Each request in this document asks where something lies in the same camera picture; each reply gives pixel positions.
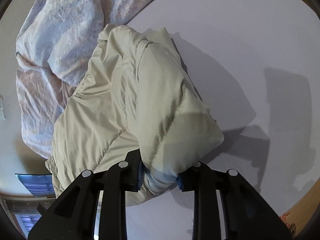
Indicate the wall-mounted television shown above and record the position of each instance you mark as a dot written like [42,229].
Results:
[35,182]

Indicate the wooden television cabinet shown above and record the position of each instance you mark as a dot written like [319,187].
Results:
[22,212]

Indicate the bed with lilac sheet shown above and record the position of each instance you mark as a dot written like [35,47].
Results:
[250,42]

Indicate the pink patterned cloth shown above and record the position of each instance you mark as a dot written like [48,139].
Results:
[287,220]

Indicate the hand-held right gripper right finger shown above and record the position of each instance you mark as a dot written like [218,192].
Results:
[180,180]

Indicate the white wall socket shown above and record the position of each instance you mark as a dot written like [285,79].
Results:
[3,115]

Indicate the pink floral quilt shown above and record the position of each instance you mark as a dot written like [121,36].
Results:
[57,30]

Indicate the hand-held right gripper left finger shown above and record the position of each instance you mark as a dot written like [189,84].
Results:
[140,177]

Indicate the cream puffer jacket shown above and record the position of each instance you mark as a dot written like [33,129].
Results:
[120,105]

